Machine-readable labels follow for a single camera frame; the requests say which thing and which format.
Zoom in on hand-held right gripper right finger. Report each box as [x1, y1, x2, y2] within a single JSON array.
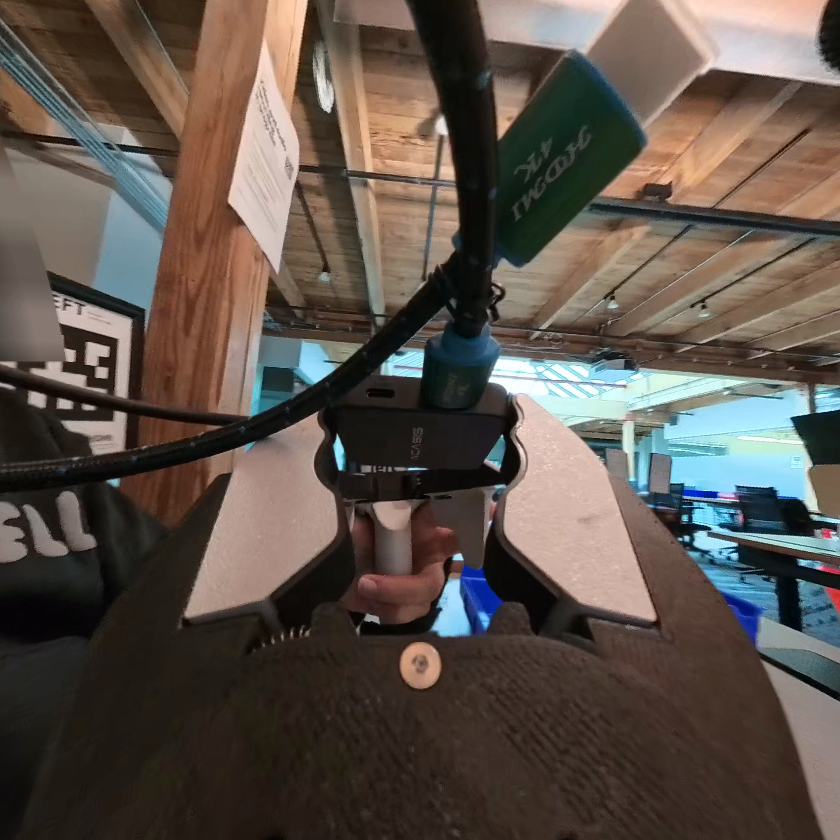
[[489, 394, 659, 633]]

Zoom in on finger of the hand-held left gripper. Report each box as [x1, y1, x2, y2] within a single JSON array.
[[433, 491, 494, 571]]

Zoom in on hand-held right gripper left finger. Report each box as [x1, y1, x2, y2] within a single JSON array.
[[182, 408, 358, 623]]

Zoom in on black square capture box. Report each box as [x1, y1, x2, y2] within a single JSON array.
[[326, 376, 511, 472]]

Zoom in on blue plastic bin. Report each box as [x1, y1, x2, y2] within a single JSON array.
[[459, 566, 766, 651]]

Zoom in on thin black USB cable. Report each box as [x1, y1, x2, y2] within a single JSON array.
[[0, 363, 247, 426]]

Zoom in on black cable with green plugs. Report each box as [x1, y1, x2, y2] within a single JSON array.
[[0, 0, 649, 494]]

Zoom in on person's left hand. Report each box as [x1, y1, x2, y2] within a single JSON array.
[[343, 518, 459, 626]]

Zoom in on ceiling heater unit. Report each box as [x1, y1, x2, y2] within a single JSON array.
[[587, 351, 637, 382]]

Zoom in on black office chair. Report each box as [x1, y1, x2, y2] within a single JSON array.
[[734, 484, 815, 567]]

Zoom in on far office desk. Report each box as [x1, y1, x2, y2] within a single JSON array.
[[709, 528, 840, 634]]

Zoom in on person's black hoodie torso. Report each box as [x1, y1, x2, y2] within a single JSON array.
[[0, 387, 172, 840]]

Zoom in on large framed marker poster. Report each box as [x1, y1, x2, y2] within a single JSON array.
[[0, 272, 147, 454]]

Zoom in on white paper notice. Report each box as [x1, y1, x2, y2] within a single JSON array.
[[227, 39, 301, 275]]

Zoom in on white ceiling box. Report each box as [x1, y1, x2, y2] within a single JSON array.
[[584, 0, 716, 126]]

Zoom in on wooden support post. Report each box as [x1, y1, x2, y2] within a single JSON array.
[[121, 0, 309, 526]]

